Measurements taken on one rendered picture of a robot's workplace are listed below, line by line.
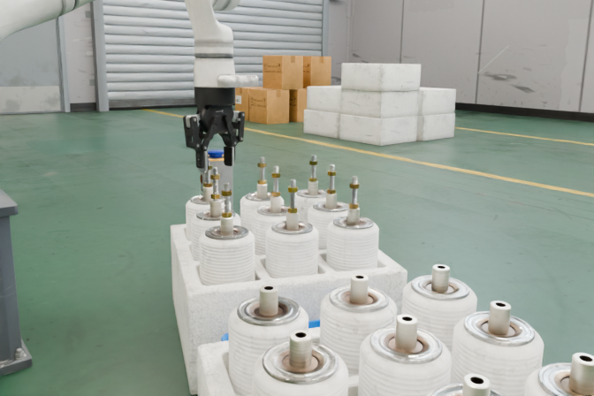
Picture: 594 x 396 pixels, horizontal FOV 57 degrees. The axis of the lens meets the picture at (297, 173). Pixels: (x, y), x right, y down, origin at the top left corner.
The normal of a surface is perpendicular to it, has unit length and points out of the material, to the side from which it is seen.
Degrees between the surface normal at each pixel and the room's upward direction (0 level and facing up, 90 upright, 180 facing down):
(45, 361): 0
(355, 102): 90
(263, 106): 90
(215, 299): 90
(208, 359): 0
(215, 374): 0
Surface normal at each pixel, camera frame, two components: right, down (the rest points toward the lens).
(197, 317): 0.29, 0.19
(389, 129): 0.66, 0.16
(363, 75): -0.78, 0.11
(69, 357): 0.01, -0.98
